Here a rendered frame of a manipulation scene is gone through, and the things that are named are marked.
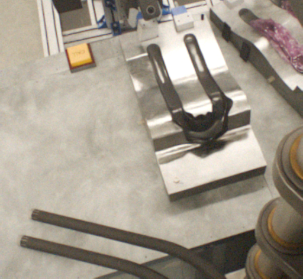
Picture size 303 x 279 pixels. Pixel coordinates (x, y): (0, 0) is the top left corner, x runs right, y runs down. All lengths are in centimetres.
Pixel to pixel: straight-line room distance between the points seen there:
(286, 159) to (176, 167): 76
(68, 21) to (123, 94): 103
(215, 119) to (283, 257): 62
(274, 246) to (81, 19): 185
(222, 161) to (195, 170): 7
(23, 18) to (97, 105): 141
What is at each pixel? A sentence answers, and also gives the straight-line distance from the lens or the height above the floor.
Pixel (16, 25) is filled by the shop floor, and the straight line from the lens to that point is 288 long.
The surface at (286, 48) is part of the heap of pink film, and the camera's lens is 151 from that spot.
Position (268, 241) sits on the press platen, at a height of 129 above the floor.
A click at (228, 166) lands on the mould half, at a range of 137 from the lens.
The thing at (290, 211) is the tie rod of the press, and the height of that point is 142.
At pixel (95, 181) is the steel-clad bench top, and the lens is 145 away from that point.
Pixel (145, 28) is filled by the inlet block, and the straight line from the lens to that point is 151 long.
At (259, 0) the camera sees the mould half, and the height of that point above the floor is 86.
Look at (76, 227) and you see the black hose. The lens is 135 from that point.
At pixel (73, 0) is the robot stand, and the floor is 77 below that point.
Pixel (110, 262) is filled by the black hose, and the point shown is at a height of 87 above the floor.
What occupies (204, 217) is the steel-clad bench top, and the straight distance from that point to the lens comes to 139.
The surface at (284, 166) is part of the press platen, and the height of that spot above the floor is 154.
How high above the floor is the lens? 212
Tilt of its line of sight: 62 degrees down
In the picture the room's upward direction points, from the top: 11 degrees counter-clockwise
